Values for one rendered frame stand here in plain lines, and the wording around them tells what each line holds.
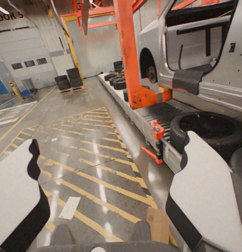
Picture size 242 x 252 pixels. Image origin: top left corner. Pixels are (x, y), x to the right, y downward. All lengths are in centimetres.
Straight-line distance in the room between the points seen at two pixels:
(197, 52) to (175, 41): 40
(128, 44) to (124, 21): 22
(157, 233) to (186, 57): 210
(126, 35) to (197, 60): 112
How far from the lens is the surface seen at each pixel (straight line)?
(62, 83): 770
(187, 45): 229
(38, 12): 1291
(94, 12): 859
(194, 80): 158
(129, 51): 181
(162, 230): 119
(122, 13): 184
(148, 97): 199
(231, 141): 141
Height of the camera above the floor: 130
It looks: 29 degrees down
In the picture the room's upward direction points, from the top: 12 degrees counter-clockwise
